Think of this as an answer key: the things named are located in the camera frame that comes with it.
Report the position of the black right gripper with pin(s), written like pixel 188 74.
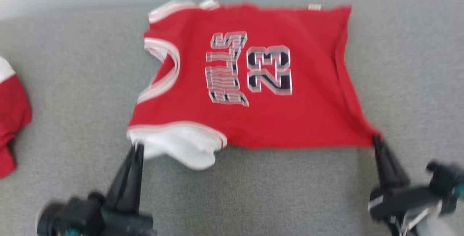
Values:
pixel 402 201

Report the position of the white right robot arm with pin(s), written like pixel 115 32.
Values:
pixel 435 227

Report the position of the red basketball jersey number 23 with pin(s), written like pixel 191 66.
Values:
pixel 290 120

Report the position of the red shorts with white stripe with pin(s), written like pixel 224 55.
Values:
pixel 11 120

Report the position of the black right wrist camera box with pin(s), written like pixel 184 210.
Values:
pixel 446 181

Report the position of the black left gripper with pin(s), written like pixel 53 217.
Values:
pixel 130 225

